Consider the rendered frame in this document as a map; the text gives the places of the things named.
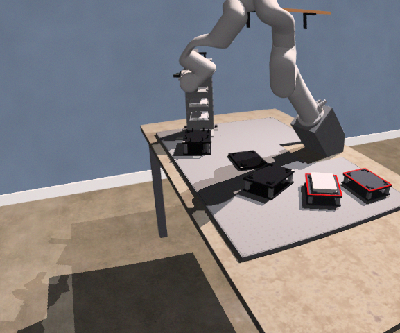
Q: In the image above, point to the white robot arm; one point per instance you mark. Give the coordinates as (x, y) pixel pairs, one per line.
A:
(285, 78)

